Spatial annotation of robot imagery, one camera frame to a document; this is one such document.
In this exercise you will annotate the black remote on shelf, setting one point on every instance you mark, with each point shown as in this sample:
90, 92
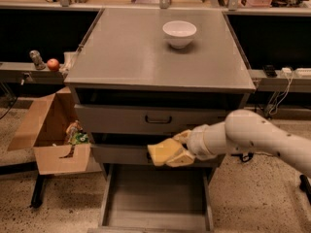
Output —
269, 71

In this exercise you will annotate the white power strip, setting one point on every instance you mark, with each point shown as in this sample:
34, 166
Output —
299, 72

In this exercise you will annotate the open cardboard box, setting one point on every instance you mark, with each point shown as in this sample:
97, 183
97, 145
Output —
43, 130

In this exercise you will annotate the yellow sponge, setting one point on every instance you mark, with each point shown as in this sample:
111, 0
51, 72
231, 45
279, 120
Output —
164, 152

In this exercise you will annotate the small grey figurine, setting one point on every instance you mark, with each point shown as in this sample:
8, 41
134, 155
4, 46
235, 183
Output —
37, 60

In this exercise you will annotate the grey metal drawer cabinet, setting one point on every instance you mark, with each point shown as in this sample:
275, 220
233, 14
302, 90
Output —
127, 62

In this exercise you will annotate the bottom grey open drawer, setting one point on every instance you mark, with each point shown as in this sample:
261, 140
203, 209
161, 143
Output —
146, 199

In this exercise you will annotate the white ceramic bowl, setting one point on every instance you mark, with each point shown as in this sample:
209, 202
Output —
178, 33

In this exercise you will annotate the grey side shelf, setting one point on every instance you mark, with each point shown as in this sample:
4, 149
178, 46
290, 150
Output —
23, 72

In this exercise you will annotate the middle grey drawer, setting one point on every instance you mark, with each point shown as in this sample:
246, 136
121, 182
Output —
121, 154

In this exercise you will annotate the green snack packet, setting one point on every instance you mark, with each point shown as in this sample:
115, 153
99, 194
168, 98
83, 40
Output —
75, 134

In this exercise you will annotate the red apple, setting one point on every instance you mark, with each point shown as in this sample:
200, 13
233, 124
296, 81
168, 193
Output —
53, 64

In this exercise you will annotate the top grey drawer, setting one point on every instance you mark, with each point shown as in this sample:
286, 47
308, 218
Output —
114, 119

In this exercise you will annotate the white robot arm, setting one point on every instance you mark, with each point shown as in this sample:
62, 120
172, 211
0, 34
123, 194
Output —
242, 131

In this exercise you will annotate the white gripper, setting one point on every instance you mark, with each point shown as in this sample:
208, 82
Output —
196, 143

